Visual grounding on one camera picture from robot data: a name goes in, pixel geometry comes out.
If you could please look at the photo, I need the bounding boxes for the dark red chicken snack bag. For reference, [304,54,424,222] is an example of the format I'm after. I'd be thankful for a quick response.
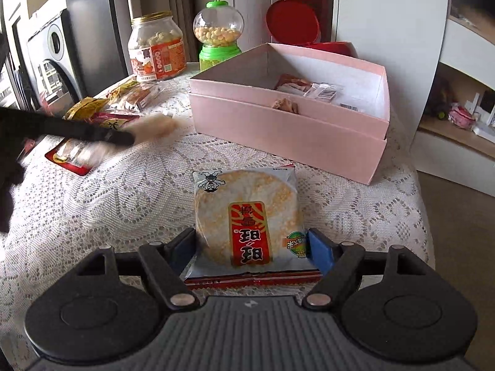
[45,112,138,176]

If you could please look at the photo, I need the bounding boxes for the long beige cracker packet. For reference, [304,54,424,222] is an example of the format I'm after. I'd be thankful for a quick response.
[73,112,181,167]

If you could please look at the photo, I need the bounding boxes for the round rice cracker packet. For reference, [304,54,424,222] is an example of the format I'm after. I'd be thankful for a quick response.
[185,164,321,290]

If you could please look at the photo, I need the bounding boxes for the blue white snack packet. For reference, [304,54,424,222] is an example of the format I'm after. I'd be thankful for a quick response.
[338,100,366,113]

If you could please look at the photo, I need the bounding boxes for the red snack packet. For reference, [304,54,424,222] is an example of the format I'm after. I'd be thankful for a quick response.
[274,74,312,96]

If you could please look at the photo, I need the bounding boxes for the yellow snack bag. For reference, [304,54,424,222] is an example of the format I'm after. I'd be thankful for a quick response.
[64,97,109,121]

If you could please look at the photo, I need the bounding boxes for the brown cake clear packet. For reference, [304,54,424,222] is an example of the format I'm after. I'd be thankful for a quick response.
[103,79,161,113]

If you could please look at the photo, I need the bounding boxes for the white grey snack packet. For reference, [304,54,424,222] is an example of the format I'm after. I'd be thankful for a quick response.
[304,83,342,103]

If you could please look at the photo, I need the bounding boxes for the grey speaker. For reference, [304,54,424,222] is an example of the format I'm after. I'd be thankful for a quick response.
[11,8,84,117]

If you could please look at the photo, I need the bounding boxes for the white lace tablecloth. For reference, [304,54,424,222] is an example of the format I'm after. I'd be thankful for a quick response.
[1,64,435,370]

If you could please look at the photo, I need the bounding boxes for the glass jar gold lid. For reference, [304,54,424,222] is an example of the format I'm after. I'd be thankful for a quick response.
[127,11,186,82]

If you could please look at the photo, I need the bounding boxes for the white tv cabinet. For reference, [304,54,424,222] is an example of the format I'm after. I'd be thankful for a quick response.
[411,0,494,196]

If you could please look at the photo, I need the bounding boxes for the green gumball candy dispenser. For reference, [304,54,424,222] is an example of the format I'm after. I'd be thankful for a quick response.
[193,0,244,71]

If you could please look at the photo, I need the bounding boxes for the pink cardboard box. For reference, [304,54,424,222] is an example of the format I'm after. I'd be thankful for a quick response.
[190,44,390,185]

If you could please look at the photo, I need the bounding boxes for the pink round container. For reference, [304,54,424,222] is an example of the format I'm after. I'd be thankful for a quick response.
[448,103,476,131]

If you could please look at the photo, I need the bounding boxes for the white wifi router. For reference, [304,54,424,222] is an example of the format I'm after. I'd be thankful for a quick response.
[463,91,495,144]

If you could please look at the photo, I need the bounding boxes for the red trash bin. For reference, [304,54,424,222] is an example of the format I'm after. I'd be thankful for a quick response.
[265,0,357,58]

